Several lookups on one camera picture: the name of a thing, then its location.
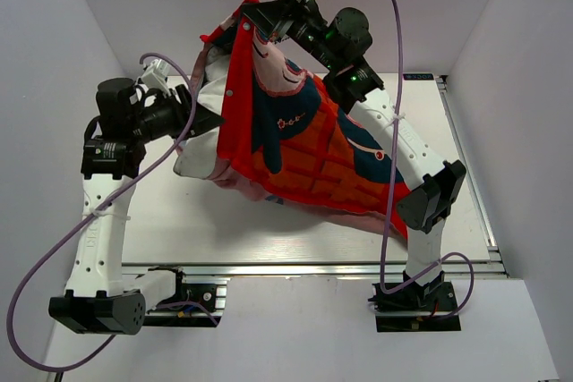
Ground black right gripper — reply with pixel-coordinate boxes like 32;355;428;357
240;0;342;72

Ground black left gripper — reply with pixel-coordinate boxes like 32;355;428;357
129;84;225;144

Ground white pillow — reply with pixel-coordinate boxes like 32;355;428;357
173;47;230;180

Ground red patterned pillowcase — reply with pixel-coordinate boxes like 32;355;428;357
201;12;406;235

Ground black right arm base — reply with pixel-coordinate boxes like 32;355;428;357
368;274;462;333

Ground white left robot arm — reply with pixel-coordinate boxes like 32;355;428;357
48;78;223;335

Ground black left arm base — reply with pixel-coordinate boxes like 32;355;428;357
143;266;226;328

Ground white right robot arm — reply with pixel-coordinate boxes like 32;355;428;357
241;0;466;310

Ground blue right corner sticker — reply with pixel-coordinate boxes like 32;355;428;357
403;73;435;81

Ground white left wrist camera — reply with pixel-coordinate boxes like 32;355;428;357
139;59;171;97

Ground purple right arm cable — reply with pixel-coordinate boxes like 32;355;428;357
330;0;475;318

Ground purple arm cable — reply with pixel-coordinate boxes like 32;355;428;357
330;0;475;318
7;53;220;372

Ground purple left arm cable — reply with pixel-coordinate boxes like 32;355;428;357
7;53;220;372

